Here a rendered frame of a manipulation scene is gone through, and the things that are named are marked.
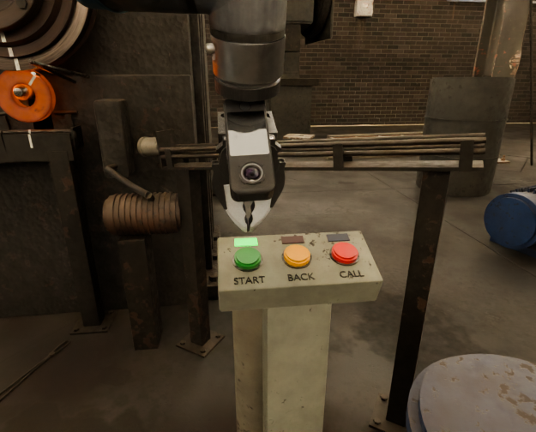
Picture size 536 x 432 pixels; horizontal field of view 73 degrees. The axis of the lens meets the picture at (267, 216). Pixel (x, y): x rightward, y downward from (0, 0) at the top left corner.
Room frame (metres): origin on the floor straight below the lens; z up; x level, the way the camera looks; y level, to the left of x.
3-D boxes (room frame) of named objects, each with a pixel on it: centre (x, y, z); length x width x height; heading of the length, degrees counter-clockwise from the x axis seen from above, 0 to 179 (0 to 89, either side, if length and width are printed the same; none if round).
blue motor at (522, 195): (1.83, -1.46, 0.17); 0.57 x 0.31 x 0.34; 117
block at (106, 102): (1.19, 0.49, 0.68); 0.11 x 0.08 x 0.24; 7
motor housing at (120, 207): (1.05, 0.38, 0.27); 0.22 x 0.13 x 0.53; 97
